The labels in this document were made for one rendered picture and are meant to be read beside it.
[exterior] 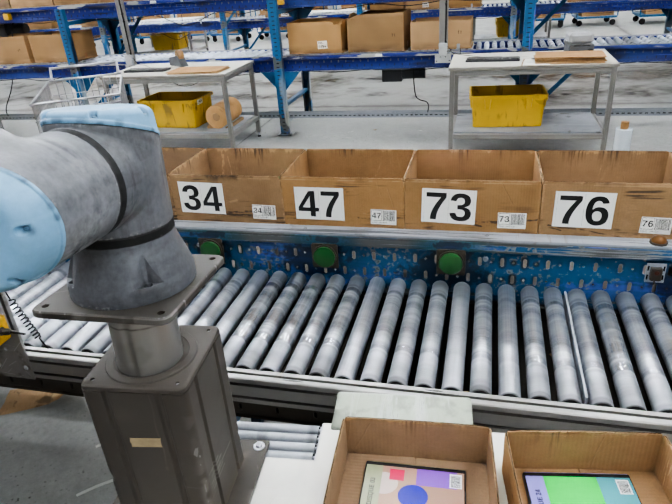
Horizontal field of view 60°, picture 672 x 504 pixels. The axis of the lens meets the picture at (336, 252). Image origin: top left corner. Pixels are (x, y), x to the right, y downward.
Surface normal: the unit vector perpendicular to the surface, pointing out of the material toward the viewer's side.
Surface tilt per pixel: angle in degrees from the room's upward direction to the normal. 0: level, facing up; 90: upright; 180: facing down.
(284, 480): 0
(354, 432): 90
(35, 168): 40
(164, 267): 69
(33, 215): 78
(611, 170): 89
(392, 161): 89
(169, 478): 90
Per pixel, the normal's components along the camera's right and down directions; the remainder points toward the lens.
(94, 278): -0.25, 0.06
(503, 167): -0.25, 0.45
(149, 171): 0.97, 0.04
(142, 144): 0.87, 0.14
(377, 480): -0.07, -0.89
